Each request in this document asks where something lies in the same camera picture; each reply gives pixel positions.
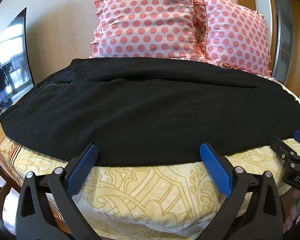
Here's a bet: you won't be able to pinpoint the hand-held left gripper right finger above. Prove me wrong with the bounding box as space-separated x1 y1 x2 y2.
199 142 283 240

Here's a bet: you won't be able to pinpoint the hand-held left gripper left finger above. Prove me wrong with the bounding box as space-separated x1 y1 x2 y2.
15 143 99 240

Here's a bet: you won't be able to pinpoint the black pants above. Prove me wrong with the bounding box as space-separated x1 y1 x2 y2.
1 57 300 167

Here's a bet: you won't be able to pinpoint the person's right hand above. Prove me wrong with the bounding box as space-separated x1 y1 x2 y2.
283 189 300 233

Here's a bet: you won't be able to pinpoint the yellow patterned bed sheet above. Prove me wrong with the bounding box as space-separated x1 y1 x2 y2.
0 81 300 240

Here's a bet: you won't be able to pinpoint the wooden chair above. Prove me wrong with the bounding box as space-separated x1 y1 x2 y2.
0 151 23 222

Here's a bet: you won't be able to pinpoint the metal-framed glass door panel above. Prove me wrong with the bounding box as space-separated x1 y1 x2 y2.
274 0 295 88

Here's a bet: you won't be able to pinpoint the pink polka-dot ruffled pillow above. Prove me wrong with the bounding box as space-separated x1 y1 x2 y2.
197 0 275 81
89 0 208 62

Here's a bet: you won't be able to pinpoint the flat screen television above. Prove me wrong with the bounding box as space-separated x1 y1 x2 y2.
0 7 35 111

